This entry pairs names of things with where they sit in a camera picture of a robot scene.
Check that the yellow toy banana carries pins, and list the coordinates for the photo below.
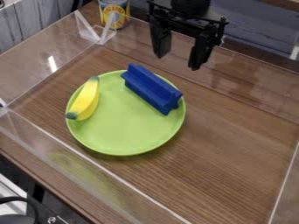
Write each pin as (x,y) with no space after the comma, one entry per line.
(86,102)

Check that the blue plastic block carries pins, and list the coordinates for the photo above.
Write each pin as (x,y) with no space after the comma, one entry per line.
(153,88)

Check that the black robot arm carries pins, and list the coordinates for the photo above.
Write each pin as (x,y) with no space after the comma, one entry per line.
(193,19)

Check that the yellow labelled can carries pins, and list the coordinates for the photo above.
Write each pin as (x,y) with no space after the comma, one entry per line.
(117,10)

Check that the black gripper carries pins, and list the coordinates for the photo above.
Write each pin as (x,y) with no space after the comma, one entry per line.
(189,17)

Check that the green round plate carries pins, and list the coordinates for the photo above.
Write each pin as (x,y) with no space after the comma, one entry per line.
(126,127)

